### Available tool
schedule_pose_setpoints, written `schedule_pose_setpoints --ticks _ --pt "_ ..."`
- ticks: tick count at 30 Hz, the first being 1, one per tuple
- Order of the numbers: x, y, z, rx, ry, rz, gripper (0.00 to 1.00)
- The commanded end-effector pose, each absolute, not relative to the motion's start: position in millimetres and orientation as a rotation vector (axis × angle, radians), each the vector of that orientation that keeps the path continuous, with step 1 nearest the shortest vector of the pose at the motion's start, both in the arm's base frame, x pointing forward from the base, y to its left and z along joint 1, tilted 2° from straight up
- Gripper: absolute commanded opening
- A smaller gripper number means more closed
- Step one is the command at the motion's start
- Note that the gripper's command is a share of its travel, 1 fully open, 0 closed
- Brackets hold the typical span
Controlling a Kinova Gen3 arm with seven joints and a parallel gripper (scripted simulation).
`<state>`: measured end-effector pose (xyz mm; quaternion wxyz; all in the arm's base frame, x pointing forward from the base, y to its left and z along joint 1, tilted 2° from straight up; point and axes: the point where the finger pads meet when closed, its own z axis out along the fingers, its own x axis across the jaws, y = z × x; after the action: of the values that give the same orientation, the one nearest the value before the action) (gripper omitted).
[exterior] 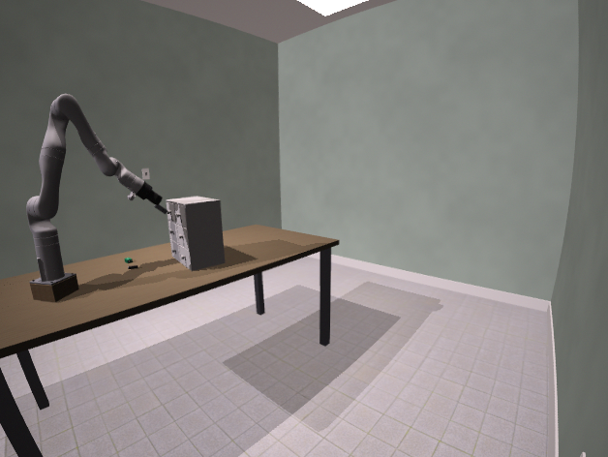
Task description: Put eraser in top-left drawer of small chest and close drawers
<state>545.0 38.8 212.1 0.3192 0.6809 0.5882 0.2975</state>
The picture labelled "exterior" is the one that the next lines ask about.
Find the small grey chest of drawers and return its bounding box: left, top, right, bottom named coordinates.
left=167, top=197, right=225, bottom=271

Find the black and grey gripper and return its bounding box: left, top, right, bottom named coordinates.
left=127, top=176, right=167, bottom=214

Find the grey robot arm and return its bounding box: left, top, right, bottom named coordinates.
left=26, top=94, right=136, bottom=282

